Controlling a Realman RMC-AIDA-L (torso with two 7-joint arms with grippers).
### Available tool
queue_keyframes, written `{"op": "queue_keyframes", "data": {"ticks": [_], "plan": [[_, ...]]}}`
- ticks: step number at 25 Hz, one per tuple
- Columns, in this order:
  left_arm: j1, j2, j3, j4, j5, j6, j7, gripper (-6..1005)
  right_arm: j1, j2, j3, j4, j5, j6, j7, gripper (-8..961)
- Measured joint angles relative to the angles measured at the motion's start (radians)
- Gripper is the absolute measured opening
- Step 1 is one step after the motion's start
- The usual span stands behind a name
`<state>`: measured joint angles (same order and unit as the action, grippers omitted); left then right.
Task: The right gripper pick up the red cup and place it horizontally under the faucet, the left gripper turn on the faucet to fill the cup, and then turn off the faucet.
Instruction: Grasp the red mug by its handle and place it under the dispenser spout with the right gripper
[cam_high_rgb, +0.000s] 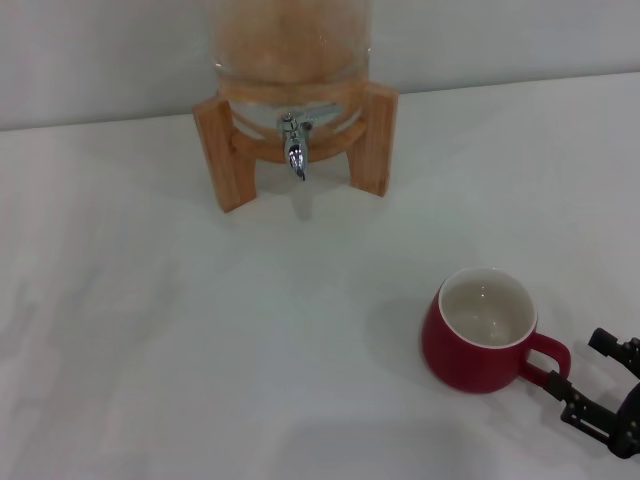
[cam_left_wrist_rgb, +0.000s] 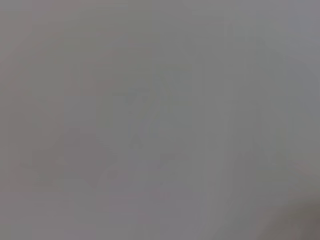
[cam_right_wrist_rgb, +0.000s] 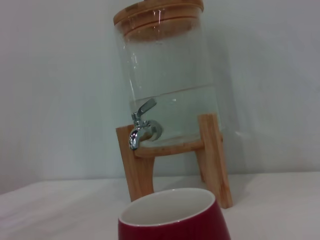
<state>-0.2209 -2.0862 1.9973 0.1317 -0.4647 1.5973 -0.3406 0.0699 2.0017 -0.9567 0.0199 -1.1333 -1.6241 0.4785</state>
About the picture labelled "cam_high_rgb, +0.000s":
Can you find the glass drink dispenser jar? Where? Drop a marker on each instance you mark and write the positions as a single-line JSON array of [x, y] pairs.
[[290, 45]]

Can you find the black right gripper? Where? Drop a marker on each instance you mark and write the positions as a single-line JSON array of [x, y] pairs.
[[629, 425]]

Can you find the wooden dispenser stand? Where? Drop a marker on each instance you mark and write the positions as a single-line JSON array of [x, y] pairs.
[[220, 150]]

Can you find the chrome faucet tap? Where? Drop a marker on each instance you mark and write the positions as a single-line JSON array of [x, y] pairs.
[[295, 152]]

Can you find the red ceramic cup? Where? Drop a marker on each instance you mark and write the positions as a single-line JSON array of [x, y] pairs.
[[465, 360]]

